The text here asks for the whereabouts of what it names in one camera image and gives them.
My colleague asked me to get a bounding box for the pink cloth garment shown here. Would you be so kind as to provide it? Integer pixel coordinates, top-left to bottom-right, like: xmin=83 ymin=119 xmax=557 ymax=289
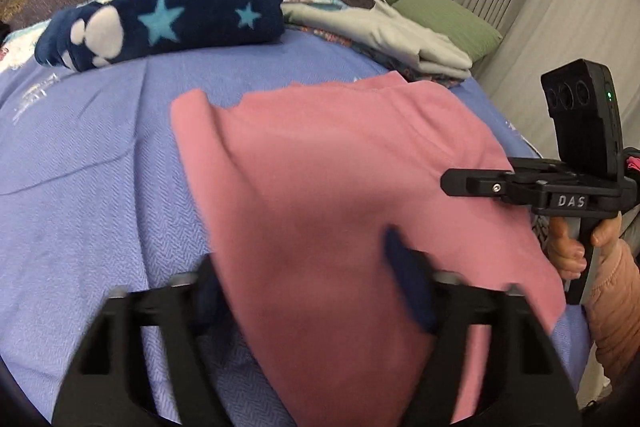
xmin=170 ymin=72 xmax=565 ymax=426

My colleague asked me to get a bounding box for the right forearm peach sleeve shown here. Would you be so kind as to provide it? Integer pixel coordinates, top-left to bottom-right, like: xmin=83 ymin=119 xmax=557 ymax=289
xmin=586 ymin=239 xmax=640 ymax=387

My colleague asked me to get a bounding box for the right hand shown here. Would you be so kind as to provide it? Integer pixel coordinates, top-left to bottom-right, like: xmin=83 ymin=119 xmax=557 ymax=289
xmin=547 ymin=213 xmax=623 ymax=281

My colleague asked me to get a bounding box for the folded white grey cloth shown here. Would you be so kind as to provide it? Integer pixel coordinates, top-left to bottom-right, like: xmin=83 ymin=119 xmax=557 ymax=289
xmin=282 ymin=0 xmax=472 ymax=80

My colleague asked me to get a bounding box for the navy star fleece blanket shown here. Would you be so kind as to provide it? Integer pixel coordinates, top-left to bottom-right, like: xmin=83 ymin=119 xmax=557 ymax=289
xmin=35 ymin=0 xmax=284 ymax=72

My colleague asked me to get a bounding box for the black camera box green light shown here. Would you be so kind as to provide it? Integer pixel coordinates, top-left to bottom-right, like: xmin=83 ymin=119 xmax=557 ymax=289
xmin=540 ymin=58 xmax=624 ymax=182

